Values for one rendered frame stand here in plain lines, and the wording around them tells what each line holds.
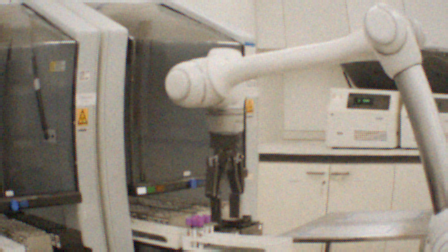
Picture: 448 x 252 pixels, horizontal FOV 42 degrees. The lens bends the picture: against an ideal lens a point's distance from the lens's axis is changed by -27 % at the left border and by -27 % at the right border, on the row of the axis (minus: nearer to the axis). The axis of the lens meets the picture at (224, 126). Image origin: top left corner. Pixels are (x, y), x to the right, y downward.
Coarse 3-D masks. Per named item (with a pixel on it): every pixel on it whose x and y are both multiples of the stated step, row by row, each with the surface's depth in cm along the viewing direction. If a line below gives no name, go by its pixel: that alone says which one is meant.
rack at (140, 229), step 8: (136, 224) 211; (144, 224) 212; (152, 224) 213; (160, 224) 214; (136, 232) 216; (144, 232) 217; (152, 232) 204; (160, 232) 202; (168, 232) 201; (176, 232) 203; (184, 232) 203; (144, 240) 206; (152, 240) 204; (160, 240) 215; (168, 240) 201; (176, 240) 200; (176, 248) 200
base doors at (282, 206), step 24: (264, 168) 453; (288, 168) 444; (312, 168) 435; (336, 168) 426; (360, 168) 416; (384, 168) 406; (408, 168) 395; (264, 192) 454; (288, 192) 445; (312, 192) 435; (336, 192) 426; (360, 192) 416; (384, 192) 406; (408, 192) 395; (264, 216) 454; (288, 216) 445; (312, 216) 435; (408, 240) 393
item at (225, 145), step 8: (216, 136) 192; (224, 136) 191; (232, 136) 192; (240, 136) 194; (216, 144) 192; (224, 144) 192; (232, 144) 192; (240, 144) 194; (216, 152) 192; (224, 152) 193; (232, 152) 196; (224, 160) 193
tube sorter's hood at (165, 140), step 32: (128, 32) 208; (160, 32) 222; (192, 32) 239; (160, 64) 214; (128, 96) 202; (160, 96) 215; (160, 128) 215; (192, 128) 229; (160, 160) 215; (192, 160) 229; (128, 192) 205; (160, 192) 214
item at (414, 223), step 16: (304, 224) 233; (320, 224) 230; (336, 224) 227; (352, 224) 222; (368, 224) 218; (384, 224) 213; (400, 224) 208; (416, 224) 203; (304, 240) 210; (320, 240) 207; (336, 240) 204; (352, 240) 201; (368, 240) 198; (384, 240) 194; (400, 240) 191
